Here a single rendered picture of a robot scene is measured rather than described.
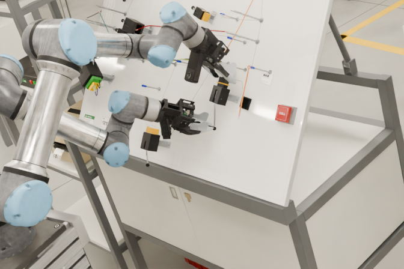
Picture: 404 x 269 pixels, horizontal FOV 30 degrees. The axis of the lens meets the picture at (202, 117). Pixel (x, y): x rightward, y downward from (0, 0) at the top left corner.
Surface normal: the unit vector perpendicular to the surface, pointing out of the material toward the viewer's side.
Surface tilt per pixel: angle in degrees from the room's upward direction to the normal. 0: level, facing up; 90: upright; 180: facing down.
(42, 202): 95
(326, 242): 90
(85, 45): 85
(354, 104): 0
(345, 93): 0
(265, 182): 52
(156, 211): 90
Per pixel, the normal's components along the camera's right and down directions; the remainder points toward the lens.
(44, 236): -0.27, -0.85
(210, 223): -0.69, 0.50
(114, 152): 0.08, 0.44
